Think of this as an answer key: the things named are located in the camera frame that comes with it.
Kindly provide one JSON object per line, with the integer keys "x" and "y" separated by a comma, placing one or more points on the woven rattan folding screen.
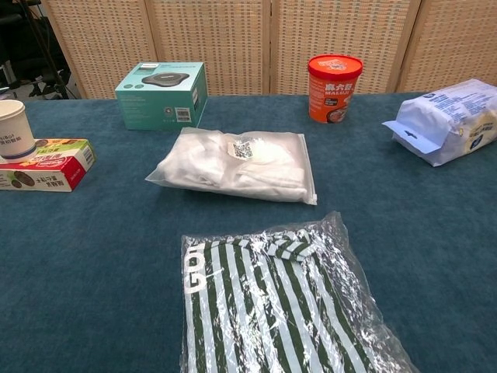
{"x": 233, "y": 39}

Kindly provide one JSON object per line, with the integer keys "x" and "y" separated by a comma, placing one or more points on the blue felt table cover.
{"x": 388, "y": 233}

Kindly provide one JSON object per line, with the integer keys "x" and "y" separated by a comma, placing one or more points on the striped shirt in clear bag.
{"x": 272, "y": 311}

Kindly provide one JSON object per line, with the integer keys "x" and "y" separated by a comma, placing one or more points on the white wet wipes pack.
{"x": 438, "y": 120}

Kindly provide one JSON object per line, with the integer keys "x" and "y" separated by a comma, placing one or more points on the teal speakerphone box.
{"x": 155, "y": 101}

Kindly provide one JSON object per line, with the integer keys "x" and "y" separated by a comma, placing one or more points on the black tripod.
{"x": 58, "y": 79}

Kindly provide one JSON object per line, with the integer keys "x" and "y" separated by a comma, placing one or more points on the red green snack box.
{"x": 58, "y": 171}

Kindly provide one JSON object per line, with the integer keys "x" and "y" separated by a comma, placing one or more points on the white garment in frosted bag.
{"x": 233, "y": 171}

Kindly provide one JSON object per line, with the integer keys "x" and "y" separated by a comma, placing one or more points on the orange instant noodle tub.
{"x": 334, "y": 93}

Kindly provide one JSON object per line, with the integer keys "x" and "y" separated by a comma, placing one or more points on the small white paper cup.
{"x": 15, "y": 132}

